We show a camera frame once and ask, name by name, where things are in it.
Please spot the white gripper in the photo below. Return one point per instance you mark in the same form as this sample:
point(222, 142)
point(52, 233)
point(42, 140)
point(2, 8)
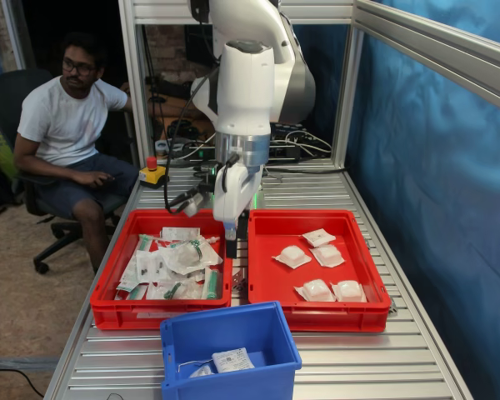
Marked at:
point(231, 196)

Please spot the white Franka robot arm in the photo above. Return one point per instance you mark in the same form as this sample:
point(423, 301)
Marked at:
point(246, 83)

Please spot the man's right forearm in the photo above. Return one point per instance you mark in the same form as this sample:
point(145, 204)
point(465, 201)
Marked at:
point(50, 170)

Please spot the yellow emergency stop button box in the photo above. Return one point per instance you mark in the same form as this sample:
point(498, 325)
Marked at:
point(152, 176)

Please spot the man's right hand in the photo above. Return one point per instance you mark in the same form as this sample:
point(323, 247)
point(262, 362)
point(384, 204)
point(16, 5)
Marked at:
point(98, 179)

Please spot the packaged green syringe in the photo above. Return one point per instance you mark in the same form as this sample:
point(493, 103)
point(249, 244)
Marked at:
point(211, 283)

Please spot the packaged clear oxygen mask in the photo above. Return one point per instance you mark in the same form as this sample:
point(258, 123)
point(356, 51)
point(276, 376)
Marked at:
point(187, 256)
point(179, 290)

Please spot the small white sterile packet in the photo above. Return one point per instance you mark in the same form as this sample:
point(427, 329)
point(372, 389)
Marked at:
point(181, 233)

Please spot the white bandage pack printed label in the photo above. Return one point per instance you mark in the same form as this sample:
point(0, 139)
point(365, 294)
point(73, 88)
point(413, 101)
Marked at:
point(318, 237)
point(232, 360)

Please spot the blue plastic bin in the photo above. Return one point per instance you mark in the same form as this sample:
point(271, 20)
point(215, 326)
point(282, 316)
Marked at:
point(233, 329)

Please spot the flat packet with black parts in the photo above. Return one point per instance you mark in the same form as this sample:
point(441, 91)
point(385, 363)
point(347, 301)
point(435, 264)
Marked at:
point(150, 265)

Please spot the green white syringe packet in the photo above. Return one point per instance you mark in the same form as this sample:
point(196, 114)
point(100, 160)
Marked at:
point(145, 243)

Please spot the red plastic crate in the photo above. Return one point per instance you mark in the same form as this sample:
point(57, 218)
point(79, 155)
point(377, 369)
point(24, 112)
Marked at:
point(358, 317)
point(121, 313)

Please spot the man in white t-shirt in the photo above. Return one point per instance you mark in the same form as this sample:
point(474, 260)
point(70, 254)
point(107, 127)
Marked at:
point(66, 125)

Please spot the blue backdrop cloth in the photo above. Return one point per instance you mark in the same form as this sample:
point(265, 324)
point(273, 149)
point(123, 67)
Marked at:
point(441, 216)

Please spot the dark office chair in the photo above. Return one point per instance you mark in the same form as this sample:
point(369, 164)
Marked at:
point(8, 96)

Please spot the perforated metal bracket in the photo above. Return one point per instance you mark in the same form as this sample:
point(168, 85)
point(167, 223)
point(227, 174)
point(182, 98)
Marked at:
point(238, 280)

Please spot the aluminium frame post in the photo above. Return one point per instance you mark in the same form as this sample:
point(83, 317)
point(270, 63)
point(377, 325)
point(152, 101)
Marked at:
point(346, 104)
point(133, 83)

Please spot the long aluminium frame bar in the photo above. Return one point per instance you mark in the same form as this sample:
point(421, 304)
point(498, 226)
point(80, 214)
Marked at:
point(441, 50)

